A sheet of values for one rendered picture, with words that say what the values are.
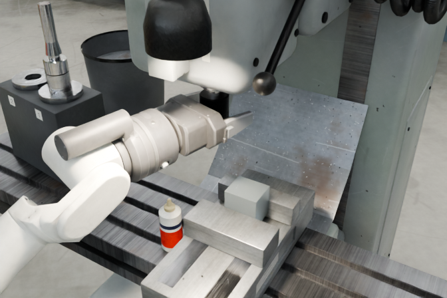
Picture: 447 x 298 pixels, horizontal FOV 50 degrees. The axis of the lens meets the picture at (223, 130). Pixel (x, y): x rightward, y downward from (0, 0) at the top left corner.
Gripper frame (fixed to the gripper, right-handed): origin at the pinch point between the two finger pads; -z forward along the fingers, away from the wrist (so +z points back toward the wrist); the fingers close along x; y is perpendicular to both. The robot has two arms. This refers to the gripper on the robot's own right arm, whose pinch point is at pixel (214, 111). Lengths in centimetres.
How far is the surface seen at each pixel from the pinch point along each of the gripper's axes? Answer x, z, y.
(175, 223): 2.2, 7.7, 20.4
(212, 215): -4.3, 4.7, 16.2
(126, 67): 156, -81, 65
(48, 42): 38.7, 8.5, -3.5
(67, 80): 37.2, 6.7, 4.9
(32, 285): 107, 7, 123
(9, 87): 50, 14, 9
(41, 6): 38.6, 8.4, -10.5
